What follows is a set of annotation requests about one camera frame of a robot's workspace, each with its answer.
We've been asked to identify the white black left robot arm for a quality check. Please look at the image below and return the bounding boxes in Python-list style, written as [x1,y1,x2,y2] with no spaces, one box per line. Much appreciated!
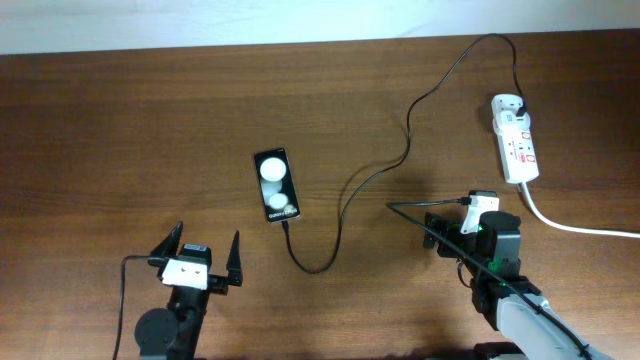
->
[134,222,243,360]

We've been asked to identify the white power strip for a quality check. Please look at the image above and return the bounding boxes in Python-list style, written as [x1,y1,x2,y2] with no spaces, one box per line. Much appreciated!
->
[491,94,539,184]

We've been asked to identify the white power strip cord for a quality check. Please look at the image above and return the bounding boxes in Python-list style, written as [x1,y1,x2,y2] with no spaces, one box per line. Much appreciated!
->
[517,180,640,239]

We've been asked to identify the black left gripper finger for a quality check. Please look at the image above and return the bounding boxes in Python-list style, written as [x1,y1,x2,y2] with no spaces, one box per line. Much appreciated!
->
[147,221,184,267]
[226,231,243,287]

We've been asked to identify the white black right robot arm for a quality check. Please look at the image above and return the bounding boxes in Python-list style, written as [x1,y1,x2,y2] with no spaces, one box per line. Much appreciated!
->
[424,211,608,359]

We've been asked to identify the black flip smartphone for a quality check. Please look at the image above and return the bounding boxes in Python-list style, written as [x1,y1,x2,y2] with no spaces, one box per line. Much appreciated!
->
[253,148,301,224]

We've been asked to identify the black USB charging cable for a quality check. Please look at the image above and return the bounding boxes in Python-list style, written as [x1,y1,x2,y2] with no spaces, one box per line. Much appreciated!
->
[280,32,527,275]

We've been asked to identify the black USB charger plug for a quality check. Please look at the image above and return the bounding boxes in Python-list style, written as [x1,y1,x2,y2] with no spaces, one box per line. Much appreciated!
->
[516,103,527,117]

